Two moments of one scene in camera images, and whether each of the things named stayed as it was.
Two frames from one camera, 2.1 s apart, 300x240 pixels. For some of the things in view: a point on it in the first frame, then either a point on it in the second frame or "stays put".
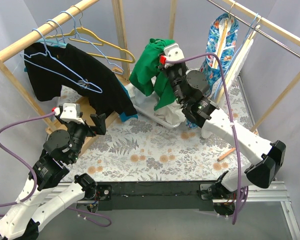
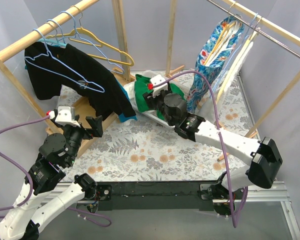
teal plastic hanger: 54,43 stays put
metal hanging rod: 257,29 stays put
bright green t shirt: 146,72 -> 141,87
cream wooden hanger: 222,92 stays put
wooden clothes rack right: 272,25 stays put
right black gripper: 168,69 -> 152,97
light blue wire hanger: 99,91 -> 74,72
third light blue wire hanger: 62,32 stays put
